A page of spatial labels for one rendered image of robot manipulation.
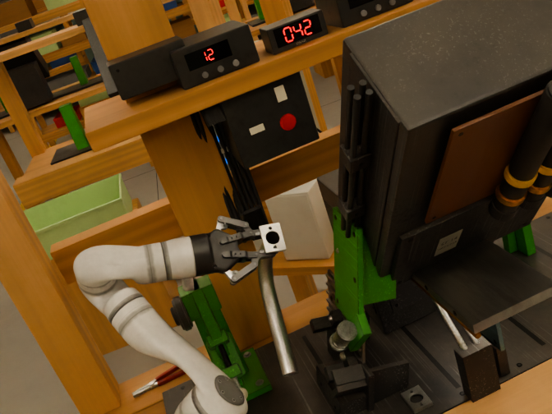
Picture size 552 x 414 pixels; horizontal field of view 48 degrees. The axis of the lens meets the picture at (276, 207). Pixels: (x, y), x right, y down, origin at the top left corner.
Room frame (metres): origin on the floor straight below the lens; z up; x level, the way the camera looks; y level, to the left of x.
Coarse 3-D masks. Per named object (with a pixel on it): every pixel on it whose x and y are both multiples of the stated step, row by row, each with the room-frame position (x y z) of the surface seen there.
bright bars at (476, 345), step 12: (432, 300) 0.94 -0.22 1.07; (444, 312) 0.91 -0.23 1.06; (456, 336) 0.88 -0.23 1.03; (456, 348) 0.87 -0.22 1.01; (468, 348) 0.86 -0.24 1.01; (480, 348) 0.85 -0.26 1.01; (492, 348) 0.85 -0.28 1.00; (456, 360) 0.87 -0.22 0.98; (468, 360) 0.84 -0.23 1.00; (480, 360) 0.85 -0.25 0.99; (492, 360) 0.85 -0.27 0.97; (468, 372) 0.84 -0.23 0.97; (480, 372) 0.85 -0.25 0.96; (492, 372) 0.85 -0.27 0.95; (468, 384) 0.84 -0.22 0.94; (480, 384) 0.85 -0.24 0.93; (492, 384) 0.85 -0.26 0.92; (468, 396) 0.85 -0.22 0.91; (480, 396) 0.84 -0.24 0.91
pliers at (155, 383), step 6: (174, 366) 1.27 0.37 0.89; (168, 372) 1.26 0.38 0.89; (180, 372) 1.24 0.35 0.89; (156, 378) 1.25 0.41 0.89; (162, 378) 1.25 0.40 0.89; (168, 378) 1.24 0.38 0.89; (174, 378) 1.24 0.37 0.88; (150, 384) 1.23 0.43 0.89; (156, 384) 1.23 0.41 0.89; (162, 384) 1.23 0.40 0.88; (138, 390) 1.23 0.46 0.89; (144, 390) 1.23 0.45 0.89
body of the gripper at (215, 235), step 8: (216, 232) 1.04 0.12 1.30; (224, 232) 1.04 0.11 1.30; (192, 240) 1.01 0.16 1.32; (200, 240) 1.01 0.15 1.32; (208, 240) 1.01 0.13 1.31; (216, 240) 1.03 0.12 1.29; (200, 248) 0.99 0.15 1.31; (208, 248) 0.99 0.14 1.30; (216, 248) 1.02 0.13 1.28; (224, 248) 1.02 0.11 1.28; (232, 248) 1.02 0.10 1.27; (200, 256) 0.98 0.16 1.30; (208, 256) 0.99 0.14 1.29; (216, 256) 1.01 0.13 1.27; (200, 264) 0.98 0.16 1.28; (208, 264) 0.98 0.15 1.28; (216, 264) 1.00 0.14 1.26; (224, 264) 1.00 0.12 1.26; (232, 264) 1.00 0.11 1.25; (200, 272) 0.99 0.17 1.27; (208, 272) 0.99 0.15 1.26; (216, 272) 1.00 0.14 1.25
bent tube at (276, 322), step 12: (264, 228) 1.03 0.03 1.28; (276, 228) 1.04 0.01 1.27; (264, 240) 1.02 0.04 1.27; (276, 240) 1.05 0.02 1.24; (264, 252) 1.01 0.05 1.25; (264, 264) 1.07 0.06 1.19; (264, 276) 1.08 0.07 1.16; (264, 288) 1.07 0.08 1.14; (264, 300) 1.06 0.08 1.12; (276, 300) 1.05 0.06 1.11; (276, 312) 1.03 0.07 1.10; (276, 324) 1.01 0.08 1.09; (276, 336) 1.00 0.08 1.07; (276, 348) 0.98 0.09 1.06; (288, 348) 0.97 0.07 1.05; (288, 360) 0.96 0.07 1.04; (288, 372) 0.94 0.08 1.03
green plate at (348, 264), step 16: (336, 208) 1.03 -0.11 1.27; (336, 224) 1.02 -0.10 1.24; (352, 224) 0.95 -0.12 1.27; (336, 240) 1.03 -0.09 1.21; (352, 240) 0.95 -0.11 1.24; (336, 256) 1.03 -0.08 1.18; (352, 256) 0.95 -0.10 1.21; (368, 256) 0.94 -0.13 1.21; (336, 272) 1.03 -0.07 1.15; (352, 272) 0.95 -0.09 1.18; (368, 272) 0.94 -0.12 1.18; (336, 288) 1.03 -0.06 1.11; (352, 288) 0.95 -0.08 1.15; (368, 288) 0.94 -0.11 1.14; (384, 288) 0.95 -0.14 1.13; (336, 304) 1.03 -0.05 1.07; (352, 304) 0.95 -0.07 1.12
